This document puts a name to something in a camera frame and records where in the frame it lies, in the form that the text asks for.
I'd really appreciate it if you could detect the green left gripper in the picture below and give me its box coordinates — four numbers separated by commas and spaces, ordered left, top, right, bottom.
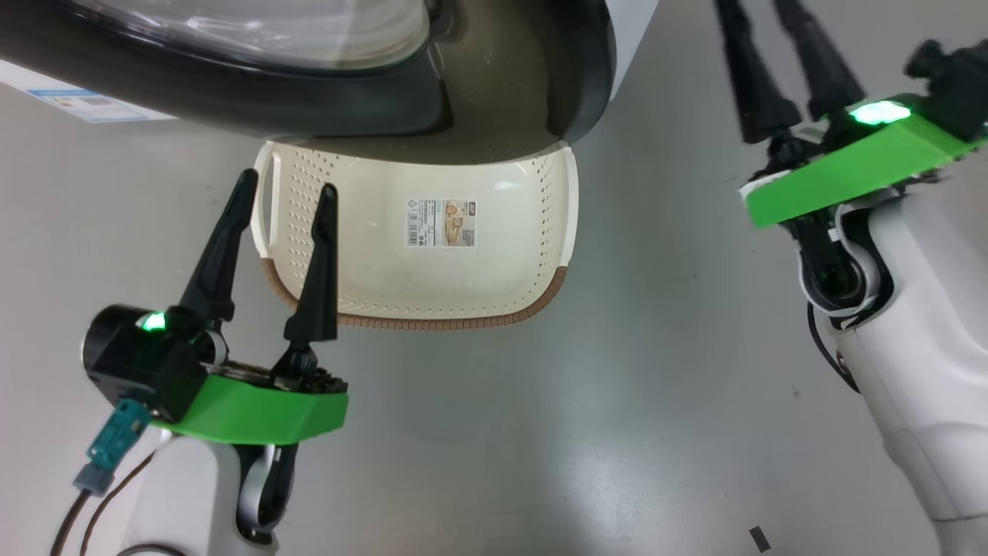
151, 168, 350, 446

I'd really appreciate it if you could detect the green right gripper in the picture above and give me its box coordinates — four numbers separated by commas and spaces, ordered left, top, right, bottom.
714, 0, 988, 229

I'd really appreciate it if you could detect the dark washing machine door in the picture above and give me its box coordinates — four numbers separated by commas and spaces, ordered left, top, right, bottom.
0, 0, 618, 167

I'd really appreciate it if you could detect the cream perforated laundry basket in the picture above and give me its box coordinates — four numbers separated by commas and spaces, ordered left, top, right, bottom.
251, 139, 580, 332

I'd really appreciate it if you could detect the paper label sticker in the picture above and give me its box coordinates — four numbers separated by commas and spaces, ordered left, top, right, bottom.
404, 197, 478, 249

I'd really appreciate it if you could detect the blue energy label sticker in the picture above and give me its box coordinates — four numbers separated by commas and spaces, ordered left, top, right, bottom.
27, 87, 152, 124

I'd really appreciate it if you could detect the teal left cable connector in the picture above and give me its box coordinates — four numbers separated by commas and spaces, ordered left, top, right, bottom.
73, 399, 152, 496

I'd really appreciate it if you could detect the thin black left cable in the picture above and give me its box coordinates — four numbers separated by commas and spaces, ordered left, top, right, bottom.
49, 452, 190, 556

